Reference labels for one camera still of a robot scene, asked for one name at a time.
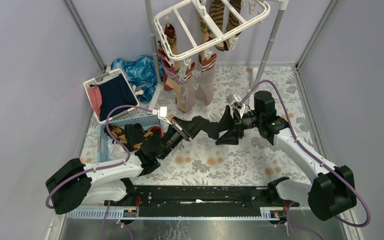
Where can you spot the pink cloth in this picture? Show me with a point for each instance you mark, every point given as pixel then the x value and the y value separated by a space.
pixel 95 98

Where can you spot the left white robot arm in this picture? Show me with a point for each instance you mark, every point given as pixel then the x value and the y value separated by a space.
pixel 77 183

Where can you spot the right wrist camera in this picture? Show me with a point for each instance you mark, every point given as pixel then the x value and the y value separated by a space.
pixel 236 102

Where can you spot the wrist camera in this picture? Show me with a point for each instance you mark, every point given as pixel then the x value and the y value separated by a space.
pixel 162 114
pixel 236 102

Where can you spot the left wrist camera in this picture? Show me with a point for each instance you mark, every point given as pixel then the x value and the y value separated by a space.
pixel 162 114

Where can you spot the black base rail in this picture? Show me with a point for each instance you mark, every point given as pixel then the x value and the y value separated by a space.
pixel 201 201

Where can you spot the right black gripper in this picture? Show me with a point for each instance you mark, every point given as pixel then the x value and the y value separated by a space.
pixel 227 123

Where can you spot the blue laundry basket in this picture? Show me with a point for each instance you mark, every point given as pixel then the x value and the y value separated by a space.
pixel 107 150

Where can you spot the white sock hanger frame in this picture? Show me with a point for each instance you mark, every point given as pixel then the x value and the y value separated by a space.
pixel 263 10

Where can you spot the pile of socks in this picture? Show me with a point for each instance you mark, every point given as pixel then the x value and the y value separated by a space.
pixel 133 137

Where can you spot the black sock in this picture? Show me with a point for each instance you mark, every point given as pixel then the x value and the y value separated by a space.
pixel 210 128

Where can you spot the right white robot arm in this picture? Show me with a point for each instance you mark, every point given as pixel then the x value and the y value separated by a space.
pixel 328 194

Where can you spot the red striped sock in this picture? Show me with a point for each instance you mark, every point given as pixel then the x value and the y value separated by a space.
pixel 179 97
pixel 171 78

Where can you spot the blue patterned cloth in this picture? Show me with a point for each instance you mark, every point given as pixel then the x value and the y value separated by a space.
pixel 141 74

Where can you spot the brown patterned hanging sock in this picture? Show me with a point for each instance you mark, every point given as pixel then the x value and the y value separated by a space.
pixel 233 21

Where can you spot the white laundry basket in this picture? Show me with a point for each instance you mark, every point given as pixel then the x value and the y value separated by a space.
pixel 127 110

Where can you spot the dark navy cloth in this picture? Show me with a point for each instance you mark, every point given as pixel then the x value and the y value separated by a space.
pixel 115 92

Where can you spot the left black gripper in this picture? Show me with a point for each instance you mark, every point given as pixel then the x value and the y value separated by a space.
pixel 180 131

